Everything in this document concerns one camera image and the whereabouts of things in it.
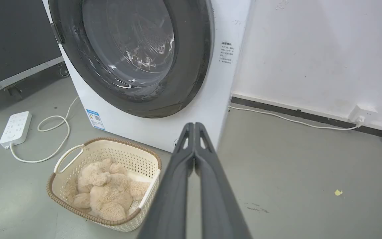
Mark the cream woven laundry basket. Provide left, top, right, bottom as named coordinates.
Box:
left=46, top=137, right=162, bottom=232

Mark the white wall power plug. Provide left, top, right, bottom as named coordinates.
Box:
left=348, top=105, right=378, bottom=126

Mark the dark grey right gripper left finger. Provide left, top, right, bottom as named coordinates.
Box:
left=137, top=122, right=195, bottom=239

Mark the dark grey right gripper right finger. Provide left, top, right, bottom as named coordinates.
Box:
left=194, top=122, right=252, bottom=239

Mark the white wall plug with cable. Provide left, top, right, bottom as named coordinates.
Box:
left=229, top=106, right=361, bottom=130

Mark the beige plush teddy bear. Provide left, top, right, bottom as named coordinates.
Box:
left=66, top=158, right=150, bottom=221

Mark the white power strip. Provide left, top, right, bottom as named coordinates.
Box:
left=0, top=111, right=32, bottom=149

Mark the blue energy label sticker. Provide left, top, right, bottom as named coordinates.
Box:
left=86, top=109, right=106, bottom=131

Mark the white power strip cable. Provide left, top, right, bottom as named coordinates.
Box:
left=10, top=96, right=80, bottom=163

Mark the black flight case with casters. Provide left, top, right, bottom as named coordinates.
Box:
left=0, top=0, right=70, bottom=115

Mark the dark round washing machine door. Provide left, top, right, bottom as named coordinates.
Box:
left=48, top=0, right=215, bottom=119

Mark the white front-load washing machine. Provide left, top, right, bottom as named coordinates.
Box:
left=42, top=0, right=252, bottom=153

